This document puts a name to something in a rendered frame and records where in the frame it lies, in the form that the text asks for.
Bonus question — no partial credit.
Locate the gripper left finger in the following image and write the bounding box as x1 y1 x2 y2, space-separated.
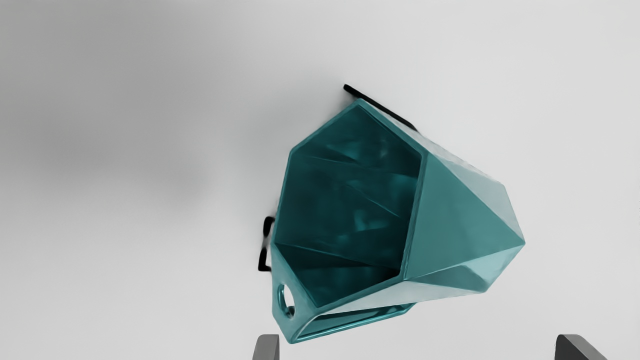
252 334 281 360

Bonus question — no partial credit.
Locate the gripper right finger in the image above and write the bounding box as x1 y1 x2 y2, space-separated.
554 334 608 360

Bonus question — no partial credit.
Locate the teal faceted mug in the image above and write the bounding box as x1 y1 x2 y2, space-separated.
269 98 526 345

